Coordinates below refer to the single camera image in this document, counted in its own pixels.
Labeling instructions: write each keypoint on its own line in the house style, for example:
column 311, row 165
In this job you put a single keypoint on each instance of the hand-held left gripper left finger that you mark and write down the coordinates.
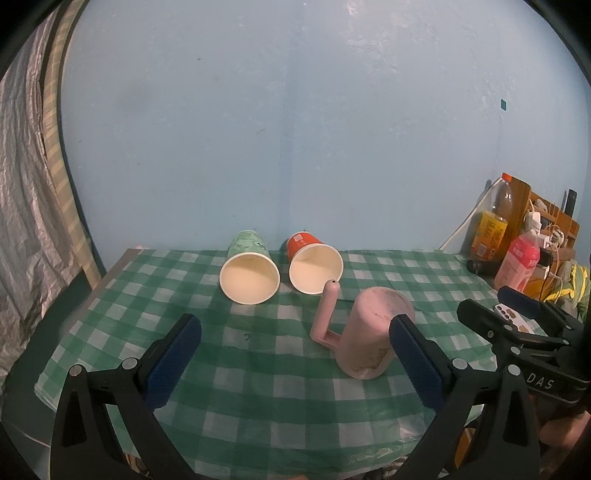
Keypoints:
column 173, row 357

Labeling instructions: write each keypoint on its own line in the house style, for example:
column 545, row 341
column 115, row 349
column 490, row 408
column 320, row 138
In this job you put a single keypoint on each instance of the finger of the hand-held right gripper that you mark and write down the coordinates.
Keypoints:
column 521, row 300
column 489, row 323

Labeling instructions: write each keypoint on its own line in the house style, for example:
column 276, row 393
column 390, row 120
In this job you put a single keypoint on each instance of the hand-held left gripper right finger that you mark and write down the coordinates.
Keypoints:
column 418, row 360

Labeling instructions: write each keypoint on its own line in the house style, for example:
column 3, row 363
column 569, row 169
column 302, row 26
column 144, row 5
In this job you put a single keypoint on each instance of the green paper cup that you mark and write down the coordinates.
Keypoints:
column 249, row 277

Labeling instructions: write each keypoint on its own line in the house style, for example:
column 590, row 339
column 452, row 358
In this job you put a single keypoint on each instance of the red paper cup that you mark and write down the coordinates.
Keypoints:
column 316, row 270

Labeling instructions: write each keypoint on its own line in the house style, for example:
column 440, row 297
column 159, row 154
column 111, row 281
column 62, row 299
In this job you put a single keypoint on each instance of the person's right hand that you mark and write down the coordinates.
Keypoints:
column 565, row 431

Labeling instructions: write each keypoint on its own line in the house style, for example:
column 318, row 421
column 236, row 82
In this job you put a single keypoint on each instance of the white blister pack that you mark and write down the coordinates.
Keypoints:
column 510, row 317

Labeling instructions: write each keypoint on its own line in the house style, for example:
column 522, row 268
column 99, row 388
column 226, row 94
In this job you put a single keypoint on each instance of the pink drink bottle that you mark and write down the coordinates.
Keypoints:
column 517, row 263

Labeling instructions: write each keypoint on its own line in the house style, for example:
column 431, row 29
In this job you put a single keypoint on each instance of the black cylinder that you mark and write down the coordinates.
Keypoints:
column 482, row 267

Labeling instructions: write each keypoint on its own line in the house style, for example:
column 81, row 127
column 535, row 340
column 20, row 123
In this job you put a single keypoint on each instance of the yellow cloth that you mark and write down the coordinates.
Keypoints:
column 577, row 286

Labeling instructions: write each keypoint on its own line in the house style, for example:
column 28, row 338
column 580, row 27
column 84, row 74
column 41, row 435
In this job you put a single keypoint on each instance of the orange-capped yellow label bottle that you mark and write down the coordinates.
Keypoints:
column 491, row 226

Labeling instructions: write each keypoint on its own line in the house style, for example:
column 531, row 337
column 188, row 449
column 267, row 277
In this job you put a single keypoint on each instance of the green checked tablecloth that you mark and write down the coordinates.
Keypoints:
column 258, row 397

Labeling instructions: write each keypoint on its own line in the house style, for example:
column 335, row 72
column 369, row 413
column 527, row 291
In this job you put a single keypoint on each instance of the wooden desk rack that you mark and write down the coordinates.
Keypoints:
column 521, row 196

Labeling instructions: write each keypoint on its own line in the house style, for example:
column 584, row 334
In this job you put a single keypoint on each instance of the silver foil curtain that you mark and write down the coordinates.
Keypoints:
column 27, row 207

